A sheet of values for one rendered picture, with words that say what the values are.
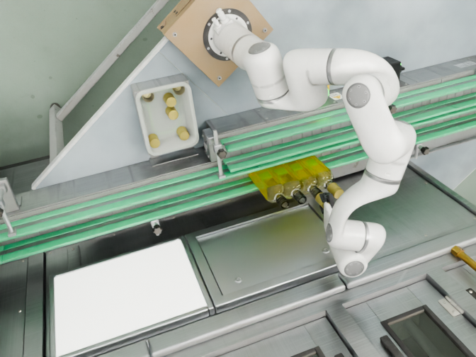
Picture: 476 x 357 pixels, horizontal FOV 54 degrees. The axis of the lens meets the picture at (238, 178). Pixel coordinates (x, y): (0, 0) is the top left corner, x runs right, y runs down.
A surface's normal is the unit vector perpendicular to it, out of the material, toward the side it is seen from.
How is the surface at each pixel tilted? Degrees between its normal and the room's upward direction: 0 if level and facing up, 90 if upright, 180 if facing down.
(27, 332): 90
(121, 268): 90
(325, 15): 0
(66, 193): 90
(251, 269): 90
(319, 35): 0
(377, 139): 52
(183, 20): 5
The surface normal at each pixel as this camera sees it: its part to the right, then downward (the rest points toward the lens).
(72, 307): -0.10, -0.84
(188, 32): 0.37, 0.53
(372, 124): -0.50, 0.21
